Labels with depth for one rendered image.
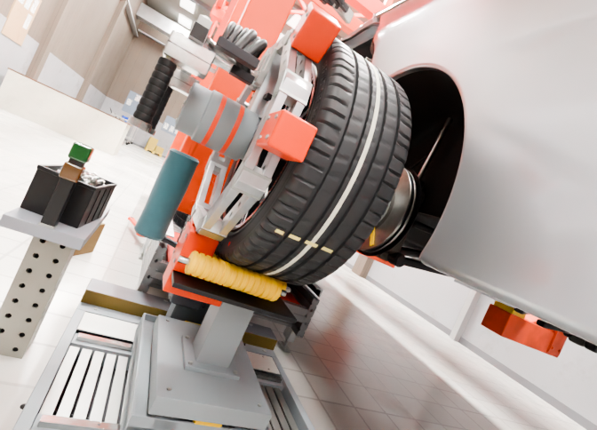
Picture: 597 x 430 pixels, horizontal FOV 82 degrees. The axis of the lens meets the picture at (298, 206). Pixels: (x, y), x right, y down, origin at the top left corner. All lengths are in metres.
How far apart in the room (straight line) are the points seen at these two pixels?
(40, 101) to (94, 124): 1.02
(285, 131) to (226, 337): 0.64
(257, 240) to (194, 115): 0.34
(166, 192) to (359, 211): 0.55
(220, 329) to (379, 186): 0.59
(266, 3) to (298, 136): 1.02
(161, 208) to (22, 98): 8.12
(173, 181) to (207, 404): 0.57
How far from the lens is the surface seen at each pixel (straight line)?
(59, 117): 8.89
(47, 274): 1.26
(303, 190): 0.68
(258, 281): 0.89
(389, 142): 0.77
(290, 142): 0.62
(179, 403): 0.95
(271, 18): 1.57
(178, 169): 1.02
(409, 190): 1.12
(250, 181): 0.70
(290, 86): 0.72
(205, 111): 0.88
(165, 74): 0.77
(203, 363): 1.08
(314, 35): 0.83
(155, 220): 1.05
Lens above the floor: 0.74
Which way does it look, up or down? level
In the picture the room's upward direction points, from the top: 25 degrees clockwise
